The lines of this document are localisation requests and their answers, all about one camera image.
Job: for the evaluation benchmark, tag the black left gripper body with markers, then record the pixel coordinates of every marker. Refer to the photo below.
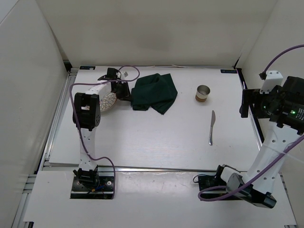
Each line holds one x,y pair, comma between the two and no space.
121,89

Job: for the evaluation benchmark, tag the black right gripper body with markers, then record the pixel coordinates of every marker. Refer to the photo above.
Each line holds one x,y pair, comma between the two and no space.
262,101

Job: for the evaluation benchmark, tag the dark green cloth napkin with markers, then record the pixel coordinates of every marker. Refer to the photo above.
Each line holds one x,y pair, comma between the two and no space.
156,91

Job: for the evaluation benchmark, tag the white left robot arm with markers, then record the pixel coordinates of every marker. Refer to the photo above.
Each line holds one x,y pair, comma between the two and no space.
87,115

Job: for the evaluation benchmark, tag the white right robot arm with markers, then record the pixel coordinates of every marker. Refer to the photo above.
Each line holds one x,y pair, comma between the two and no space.
284,106

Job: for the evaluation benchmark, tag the floral patterned ceramic plate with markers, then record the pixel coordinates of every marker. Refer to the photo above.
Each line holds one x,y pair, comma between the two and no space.
108,102

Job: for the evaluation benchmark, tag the metal cup with cork base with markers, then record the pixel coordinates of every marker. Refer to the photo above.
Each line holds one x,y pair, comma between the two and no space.
202,93

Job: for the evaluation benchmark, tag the silver table knife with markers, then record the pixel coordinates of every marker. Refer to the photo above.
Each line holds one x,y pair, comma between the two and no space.
213,119

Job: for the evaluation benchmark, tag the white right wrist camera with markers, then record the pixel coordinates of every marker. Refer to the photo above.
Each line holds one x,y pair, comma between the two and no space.
271,79

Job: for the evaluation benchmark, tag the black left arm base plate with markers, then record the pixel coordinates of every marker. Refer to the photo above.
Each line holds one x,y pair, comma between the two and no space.
92,185

